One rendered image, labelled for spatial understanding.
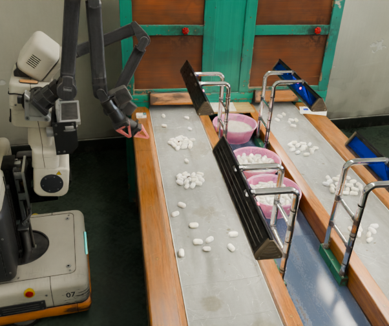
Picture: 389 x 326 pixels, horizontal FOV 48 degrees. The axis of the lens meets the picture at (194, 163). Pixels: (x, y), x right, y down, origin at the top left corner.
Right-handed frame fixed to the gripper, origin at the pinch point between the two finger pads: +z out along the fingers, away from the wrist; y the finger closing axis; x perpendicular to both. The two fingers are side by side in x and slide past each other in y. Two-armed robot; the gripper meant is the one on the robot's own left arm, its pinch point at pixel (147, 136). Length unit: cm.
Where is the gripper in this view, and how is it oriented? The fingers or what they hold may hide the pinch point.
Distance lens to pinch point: 232.5
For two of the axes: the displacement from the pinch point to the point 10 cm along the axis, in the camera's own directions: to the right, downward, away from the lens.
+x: -6.7, 6.9, 2.8
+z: 7.3, 5.3, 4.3
